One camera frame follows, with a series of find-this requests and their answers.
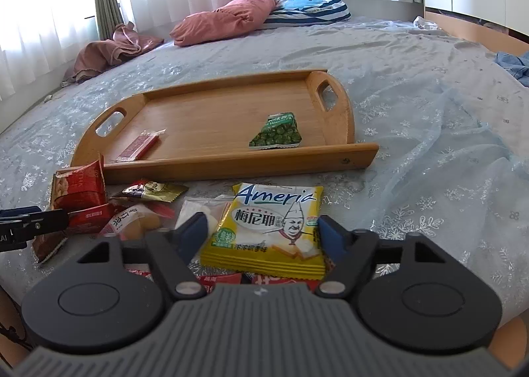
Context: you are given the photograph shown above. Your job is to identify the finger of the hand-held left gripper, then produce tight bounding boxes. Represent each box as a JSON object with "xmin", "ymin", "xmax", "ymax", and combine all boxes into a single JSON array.
[
  {"xmin": 0, "ymin": 205, "xmax": 41, "ymax": 221},
  {"xmin": 10, "ymin": 209, "xmax": 69, "ymax": 238}
]

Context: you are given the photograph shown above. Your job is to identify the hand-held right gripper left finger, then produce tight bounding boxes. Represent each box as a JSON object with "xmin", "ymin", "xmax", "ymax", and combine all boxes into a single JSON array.
[{"xmin": 76, "ymin": 212, "xmax": 211, "ymax": 302}]

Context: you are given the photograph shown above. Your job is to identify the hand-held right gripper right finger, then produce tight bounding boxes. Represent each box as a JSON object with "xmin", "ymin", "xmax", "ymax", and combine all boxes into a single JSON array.
[{"xmin": 314, "ymin": 214, "xmax": 451, "ymax": 300}]

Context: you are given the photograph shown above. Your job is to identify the clear packet of white candies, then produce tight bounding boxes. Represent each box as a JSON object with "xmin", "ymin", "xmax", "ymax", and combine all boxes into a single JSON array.
[{"xmin": 174, "ymin": 194, "xmax": 236, "ymax": 237}]

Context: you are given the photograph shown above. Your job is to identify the brown chocolate wafer packet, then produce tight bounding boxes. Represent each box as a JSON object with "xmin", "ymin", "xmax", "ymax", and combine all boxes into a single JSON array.
[{"xmin": 32, "ymin": 232, "xmax": 69, "ymax": 265}]

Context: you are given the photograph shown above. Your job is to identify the red and white snack packet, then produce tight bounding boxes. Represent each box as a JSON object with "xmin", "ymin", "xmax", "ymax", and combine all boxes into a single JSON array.
[{"xmin": 66, "ymin": 204, "xmax": 125, "ymax": 235}]

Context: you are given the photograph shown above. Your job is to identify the red nut wafer packet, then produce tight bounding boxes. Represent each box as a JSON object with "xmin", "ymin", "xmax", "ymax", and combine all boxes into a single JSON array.
[{"xmin": 50, "ymin": 153, "xmax": 107, "ymax": 212}]

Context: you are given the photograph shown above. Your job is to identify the gold and brown candy packet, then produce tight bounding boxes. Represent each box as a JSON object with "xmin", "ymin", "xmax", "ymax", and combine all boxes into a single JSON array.
[{"xmin": 109, "ymin": 179, "xmax": 188, "ymax": 202}]

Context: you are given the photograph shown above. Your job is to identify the pink and white pastry packet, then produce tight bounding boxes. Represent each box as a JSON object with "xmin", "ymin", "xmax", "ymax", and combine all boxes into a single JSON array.
[{"xmin": 99, "ymin": 203, "xmax": 178, "ymax": 237}]

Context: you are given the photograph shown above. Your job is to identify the yellow cracker packet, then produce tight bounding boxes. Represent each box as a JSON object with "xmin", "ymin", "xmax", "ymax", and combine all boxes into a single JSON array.
[{"xmin": 199, "ymin": 182, "xmax": 327, "ymax": 281}]

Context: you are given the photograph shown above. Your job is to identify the small red clear-ended snack packet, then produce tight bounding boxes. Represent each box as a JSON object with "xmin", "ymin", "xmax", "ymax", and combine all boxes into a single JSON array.
[{"xmin": 117, "ymin": 129, "xmax": 167, "ymax": 162}]

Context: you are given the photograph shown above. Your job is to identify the wooden serving tray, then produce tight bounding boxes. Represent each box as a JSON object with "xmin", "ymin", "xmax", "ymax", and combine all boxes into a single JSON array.
[{"xmin": 70, "ymin": 68, "xmax": 380, "ymax": 185}]

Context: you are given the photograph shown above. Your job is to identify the green pea snack packet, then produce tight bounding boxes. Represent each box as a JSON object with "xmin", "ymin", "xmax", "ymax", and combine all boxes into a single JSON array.
[{"xmin": 248, "ymin": 112, "xmax": 304, "ymax": 150}]

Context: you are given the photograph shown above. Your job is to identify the snowflake print bed cover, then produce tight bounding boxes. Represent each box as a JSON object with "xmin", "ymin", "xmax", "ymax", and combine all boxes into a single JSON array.
[{"xmin": 0, "ymin": 16, "xmax": 529, "ymax": 320}]

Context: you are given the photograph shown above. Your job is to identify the mauve blanket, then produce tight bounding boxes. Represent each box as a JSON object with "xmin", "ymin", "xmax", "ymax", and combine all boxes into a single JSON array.
[{"xmin": 62, "ymin": 40, "xmax": 137, "ymax": 86}]

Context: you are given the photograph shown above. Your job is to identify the pink satin pillowcase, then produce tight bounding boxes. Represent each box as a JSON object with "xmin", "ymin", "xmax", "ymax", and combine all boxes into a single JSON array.
[{"xmin": 112, "ymin": 22, "xmax": 165, "ymax": 59}]

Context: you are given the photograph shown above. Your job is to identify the pink pillow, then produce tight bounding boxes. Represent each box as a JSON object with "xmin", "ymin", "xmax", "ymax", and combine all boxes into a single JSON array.
[{"xmin": 169, "ymin": 0, "xmax": 278, "ymax": 47}]

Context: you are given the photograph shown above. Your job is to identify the blue striped pillow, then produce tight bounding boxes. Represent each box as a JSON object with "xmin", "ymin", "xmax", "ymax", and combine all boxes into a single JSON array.
[{"xmin": 262, "ymin": 0, "xmax": 352, "ymax": 28}]

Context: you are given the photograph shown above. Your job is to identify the crumpled white cloth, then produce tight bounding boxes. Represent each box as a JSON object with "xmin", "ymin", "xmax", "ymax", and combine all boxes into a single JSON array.
[{"xmin": 413, "ymin": 16, "xmax": 443, "ymax": 31}]

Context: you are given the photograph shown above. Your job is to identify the blue garment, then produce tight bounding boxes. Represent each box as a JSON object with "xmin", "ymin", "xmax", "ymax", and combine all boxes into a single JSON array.
[{"xmin": 495, "ymin": 51, "xmax": 529, "ymax": 88}]

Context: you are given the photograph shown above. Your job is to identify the wooden bed frame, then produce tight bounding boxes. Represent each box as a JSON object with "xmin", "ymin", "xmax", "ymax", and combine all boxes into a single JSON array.
[{"xmin": 425, "ymin": 7, "xmax": 529, "ymax": 56}]

